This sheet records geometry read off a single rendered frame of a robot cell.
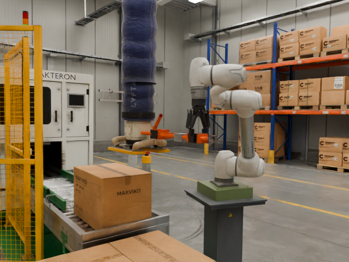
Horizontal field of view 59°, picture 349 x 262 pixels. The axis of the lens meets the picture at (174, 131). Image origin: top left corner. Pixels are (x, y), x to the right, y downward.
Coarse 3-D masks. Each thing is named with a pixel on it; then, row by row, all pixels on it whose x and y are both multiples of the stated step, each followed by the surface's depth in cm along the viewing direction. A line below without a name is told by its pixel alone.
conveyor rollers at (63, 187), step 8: (48, 184) 371; (56, 184) 368; (64, 184) 373; (72, 184) 370; (56, 192) 332; (64, 192) 330; (72, 192) 334; (72, 200) 299; (72, 208) 273; (72, 216) 253; (80, 224) 238
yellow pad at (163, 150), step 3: (141, 147) 216; (144, 147) 215; (156, 147) 209; (144, 150) 212; (147, 150) 209; (150, 150) 207; (153, 150) 204; (156, 150) 201; (159, 150) 200; (162, 150) 202; (165, 150) 203; (168, 150) 205
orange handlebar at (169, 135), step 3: (141, 132) 201; (144, 132) 198; (147, 132) 195; (168, 132) 182; (171, 132) 180; (162, 135) 183; (165, 135) 180; (168, 135) 178; (171, 135) 176; (183, 135) 168; (186, 135) 166; (183, 138) 168; (186, 138) 165; (201, 138) 157; (204, 138) 157; (207, 138) 159
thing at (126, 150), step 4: (108, 148) 214; (112, 148) 209; (116, 148) 206; (120, 148) 203; (124, 148) 202; (128, 148) 203; (124, 152) 196; (128, 152) 192; (132, 152) 188; (136, 152) 189; (140, 152) 191; (144, 152) 193
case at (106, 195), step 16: (80, 176) 245; (96, 176) 219; (112, 176) 218; (128, 176) 222; (144, 176) 230; (80, 192) 245; (96, 192) 219; (112, 192) 215; (128, 192) 223; (144, 192) 231; (80, 208) 246; (96, 208) 220; (112, 208) 216; (128, 208) 223; (144, 208) 231; (96, 224) 220; (112, 224) 216
